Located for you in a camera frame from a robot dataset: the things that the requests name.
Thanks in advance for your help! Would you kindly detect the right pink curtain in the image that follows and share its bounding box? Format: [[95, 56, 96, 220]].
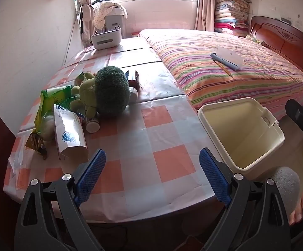
[[194, 0, 215, 32]]

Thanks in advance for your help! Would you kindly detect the yellow snack wrapper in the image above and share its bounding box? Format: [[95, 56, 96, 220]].
[[25, 131, 48, 160]]

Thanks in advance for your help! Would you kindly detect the checkered plastic tablecloth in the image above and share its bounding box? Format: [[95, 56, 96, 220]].
[[3, 37, 225, 223]]

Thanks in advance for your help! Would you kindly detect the stack of folded quilts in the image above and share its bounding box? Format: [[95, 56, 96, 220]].
[[214, 0, 249, 37]]

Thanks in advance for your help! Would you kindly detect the white medicine bottle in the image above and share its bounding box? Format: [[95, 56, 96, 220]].
[[86, 117, 100, 134]]

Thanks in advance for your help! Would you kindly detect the cream plastic trash bin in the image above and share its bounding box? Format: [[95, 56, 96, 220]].
[[197, 97, 285, 180]]

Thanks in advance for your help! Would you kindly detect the yellow pencil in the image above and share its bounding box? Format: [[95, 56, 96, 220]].
[[214, 60, 233, 77]]

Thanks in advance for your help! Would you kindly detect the wooden headboard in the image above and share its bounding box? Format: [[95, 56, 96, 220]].
[[250, 16, 303, 71]]

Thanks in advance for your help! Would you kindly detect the striped bed cover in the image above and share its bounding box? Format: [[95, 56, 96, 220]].
[[139, 29, 303, 119]]

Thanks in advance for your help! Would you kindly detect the green wet wipes pack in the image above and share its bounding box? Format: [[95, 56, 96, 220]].
[[34, 85, 73, 141]]

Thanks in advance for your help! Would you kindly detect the blue label brown bottle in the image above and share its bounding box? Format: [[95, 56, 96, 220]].
[[125, 70, 139, 91]]

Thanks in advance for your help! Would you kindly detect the white blue paper box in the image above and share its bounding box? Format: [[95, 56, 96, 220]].
[[53, 104, 88, 165]]

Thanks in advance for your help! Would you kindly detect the grey knee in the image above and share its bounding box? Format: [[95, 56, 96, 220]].
[[270, 166, 300, 216]]

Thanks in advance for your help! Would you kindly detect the green broccoli plush toy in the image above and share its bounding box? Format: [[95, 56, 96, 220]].
[[69, 66, 130, 119]]

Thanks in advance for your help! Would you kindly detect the grey white notebook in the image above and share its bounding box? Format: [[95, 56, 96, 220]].
[[210, 46, 244, 71]]

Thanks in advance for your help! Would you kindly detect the white storage caddy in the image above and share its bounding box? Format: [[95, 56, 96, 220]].
[[91, 27, 122, 50]]

